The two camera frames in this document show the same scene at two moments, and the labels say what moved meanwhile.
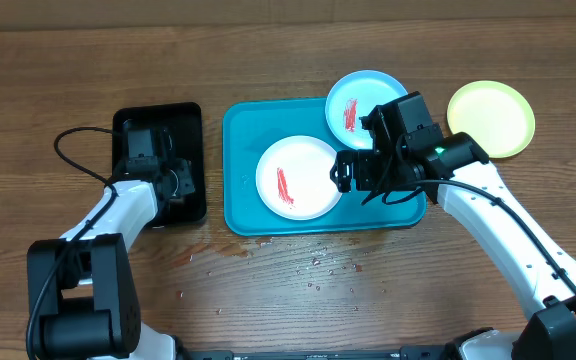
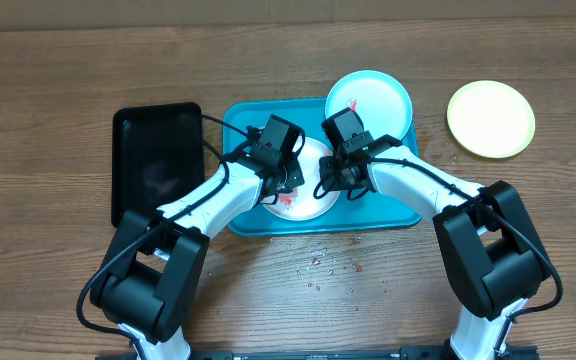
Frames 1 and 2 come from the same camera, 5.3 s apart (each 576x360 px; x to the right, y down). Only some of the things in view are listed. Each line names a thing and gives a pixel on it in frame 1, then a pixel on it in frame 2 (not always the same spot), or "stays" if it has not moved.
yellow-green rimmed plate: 494,114 stays
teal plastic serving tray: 249,127 stays
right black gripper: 367,165 → 336,173
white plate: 293,178 stays
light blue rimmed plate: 354,96 stays
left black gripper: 188,181 → 295,177
